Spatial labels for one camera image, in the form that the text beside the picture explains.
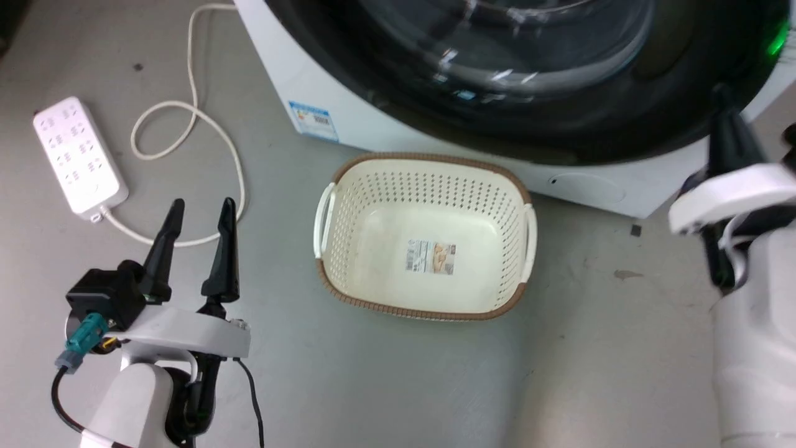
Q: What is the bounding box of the blue white energy label sticker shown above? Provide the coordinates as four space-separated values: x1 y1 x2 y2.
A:
288 100 340 143

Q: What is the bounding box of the white washing machine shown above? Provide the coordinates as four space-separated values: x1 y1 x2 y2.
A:
234 0 796 220

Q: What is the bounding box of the printed product label sticker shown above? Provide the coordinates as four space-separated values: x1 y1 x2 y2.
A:
405 240 456 275

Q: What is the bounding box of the teal cable connector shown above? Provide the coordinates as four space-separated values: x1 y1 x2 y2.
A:
54 313 108 375

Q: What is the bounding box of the cream perforated laundry basket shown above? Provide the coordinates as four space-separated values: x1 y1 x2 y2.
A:
313 152 538 322

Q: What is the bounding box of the white power cord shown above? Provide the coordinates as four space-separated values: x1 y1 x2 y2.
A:
99 2 247 248

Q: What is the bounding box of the white power strip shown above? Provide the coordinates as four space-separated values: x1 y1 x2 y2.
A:
32 96 130 223

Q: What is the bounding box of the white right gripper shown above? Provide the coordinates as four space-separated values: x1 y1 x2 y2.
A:
668 83 796 235

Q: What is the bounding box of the black round glass washer door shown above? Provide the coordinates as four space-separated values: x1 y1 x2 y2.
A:
264 0 794 167

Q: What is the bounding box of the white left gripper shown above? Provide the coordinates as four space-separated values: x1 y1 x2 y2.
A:
122 197 252 360

